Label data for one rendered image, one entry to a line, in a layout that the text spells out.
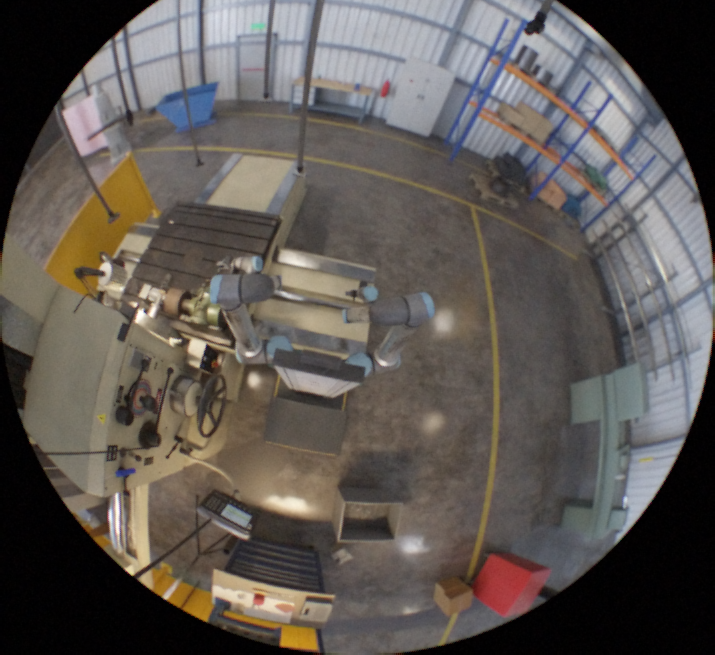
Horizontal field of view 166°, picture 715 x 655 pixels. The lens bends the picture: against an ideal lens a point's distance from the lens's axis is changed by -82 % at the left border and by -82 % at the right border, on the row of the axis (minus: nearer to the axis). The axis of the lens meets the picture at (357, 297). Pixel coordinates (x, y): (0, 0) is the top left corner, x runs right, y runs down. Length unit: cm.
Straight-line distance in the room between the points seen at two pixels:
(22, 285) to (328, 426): 202
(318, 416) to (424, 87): 678
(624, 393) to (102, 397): 535
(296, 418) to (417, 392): 159
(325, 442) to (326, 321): 99
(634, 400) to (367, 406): 409
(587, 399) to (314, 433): 443
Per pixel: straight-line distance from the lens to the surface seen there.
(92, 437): 116
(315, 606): 234
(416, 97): 691
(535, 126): 710
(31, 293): 152
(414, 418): 293
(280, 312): 213
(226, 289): 98
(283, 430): 184
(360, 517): 265
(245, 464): 282
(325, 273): 231
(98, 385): 111
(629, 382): 475
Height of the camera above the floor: 267
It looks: 61 degrees down
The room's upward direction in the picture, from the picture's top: 25 degrees clockwise
